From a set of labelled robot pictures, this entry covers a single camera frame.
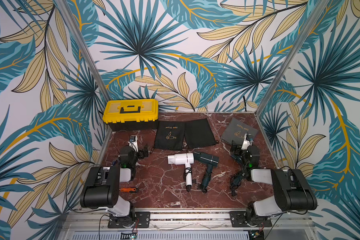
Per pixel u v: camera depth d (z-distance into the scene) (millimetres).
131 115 967
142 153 840
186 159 879
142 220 733
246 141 799
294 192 451
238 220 733
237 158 906
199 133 1070
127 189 808
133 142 800
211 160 879
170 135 1059
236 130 1103
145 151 856
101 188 445
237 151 837
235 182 835
